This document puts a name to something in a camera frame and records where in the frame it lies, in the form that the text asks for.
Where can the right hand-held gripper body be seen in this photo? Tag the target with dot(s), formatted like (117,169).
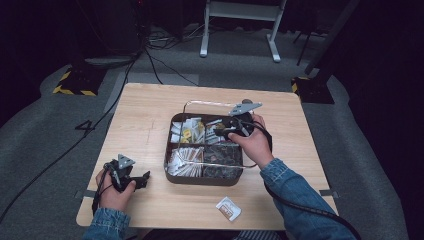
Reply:
(241,123)

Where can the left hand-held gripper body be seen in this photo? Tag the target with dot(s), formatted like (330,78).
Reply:
(121,173)

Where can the brown compartment box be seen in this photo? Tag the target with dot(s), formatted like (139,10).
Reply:
(203,181)

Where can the white brown-label packet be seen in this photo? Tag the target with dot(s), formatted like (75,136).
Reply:
(228,208)

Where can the person's left hand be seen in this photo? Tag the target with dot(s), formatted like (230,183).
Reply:
(113,198)

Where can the person's right hand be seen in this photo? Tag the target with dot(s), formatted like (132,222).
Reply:
(256,146)

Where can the pile of white silver packets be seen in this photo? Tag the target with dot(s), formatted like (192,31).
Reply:
(213,135)

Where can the pile of dark packets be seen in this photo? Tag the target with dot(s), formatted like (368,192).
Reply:
(222,161)

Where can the pile of white yellow packets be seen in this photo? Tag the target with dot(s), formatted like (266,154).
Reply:
(186,131)

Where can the grey tape strip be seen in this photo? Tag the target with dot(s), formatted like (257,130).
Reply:
(85,194)
(328,193)

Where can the row of white brown sachets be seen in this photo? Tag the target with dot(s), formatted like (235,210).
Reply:
(186,160)

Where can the black yellow-striped stand base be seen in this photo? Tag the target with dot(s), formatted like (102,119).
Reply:
(313,91)
(78,83)

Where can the black tripod legs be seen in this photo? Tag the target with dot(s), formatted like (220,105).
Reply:
(305,43)

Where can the person's striped clothing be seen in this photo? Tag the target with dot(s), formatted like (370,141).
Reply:
(258,235)

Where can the dark slanted pole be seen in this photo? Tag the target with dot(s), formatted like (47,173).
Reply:
(330,36)

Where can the dark equipment cabinet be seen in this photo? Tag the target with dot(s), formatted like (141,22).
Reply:
(113,26)

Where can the white metal stand frame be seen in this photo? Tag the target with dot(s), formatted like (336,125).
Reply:
(240,10)

